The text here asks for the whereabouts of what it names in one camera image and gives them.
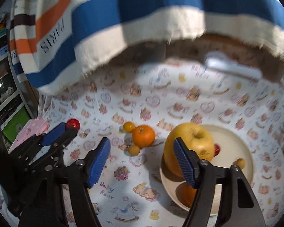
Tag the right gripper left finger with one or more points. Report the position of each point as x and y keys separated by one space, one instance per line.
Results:
x=80 y=176

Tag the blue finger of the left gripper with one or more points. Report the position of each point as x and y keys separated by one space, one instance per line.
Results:
x=54 y=134

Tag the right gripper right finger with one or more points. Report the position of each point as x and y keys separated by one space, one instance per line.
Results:
x=238 y=204

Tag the red cherry tomato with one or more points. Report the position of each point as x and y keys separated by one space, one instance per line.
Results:
x=217 y=149
x=73 y=123

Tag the small yellow tomato back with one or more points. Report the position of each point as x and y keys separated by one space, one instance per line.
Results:
x=240 y=163

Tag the orange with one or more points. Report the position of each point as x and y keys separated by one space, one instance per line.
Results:
x=188 y=194
x=143 y=136

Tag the cream round plate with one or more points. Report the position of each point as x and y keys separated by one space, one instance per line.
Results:
x=232 y=148

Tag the small yellow fruit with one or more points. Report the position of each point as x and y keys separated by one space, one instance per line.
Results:
x=128 y=127

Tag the large yellow pomelo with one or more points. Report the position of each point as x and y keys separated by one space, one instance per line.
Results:
x=195 y=137

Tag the small tan longan fruit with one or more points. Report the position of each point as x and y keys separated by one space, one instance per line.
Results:
x=133 y=150

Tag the shelf with boxes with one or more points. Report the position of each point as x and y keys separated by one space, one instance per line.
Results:
x=14 y=112

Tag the baby bear patterned tablecloth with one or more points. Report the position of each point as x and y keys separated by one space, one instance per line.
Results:
x=162 y=95

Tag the striped Paris cloth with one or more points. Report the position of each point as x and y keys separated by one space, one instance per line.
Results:
x=53 y=43

